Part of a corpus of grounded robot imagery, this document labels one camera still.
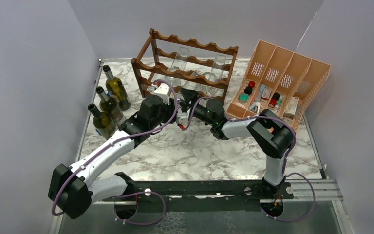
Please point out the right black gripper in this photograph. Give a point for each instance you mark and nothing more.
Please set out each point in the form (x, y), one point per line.
(189, 95)

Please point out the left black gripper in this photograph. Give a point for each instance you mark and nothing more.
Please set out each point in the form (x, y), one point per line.
(170, 109)

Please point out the green wine bottle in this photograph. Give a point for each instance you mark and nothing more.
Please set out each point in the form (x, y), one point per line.
(102, 122)
(110, 106)
(116, 88)

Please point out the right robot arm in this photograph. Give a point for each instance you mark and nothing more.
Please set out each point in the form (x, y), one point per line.
(275, 137)

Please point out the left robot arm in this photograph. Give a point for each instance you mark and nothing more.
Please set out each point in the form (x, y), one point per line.
(73, 189)

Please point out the black cap bottle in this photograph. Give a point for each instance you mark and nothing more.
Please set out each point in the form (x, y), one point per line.
(248, 90)

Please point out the red bottle in organizer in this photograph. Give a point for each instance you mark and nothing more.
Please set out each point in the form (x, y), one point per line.
(274, 99)

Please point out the green round container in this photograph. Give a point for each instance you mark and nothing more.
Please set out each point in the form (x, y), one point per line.
(243, 97)

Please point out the red white box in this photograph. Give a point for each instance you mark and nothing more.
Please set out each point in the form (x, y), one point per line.
(266, 93)

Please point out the orange plastic organizer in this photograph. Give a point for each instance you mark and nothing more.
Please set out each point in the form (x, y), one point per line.
(286, 72)

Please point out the white box in organizer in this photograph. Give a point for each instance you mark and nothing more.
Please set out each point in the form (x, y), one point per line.
(291, 108)

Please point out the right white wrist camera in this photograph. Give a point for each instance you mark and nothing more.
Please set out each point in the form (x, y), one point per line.
(182, 118)

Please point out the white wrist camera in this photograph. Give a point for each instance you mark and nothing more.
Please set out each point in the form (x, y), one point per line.
(182, 118)
(163, 91)

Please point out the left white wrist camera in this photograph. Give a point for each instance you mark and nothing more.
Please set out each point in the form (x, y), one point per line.
(163, 91)

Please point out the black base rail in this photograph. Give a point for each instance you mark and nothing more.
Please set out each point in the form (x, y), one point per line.
(200, 196)

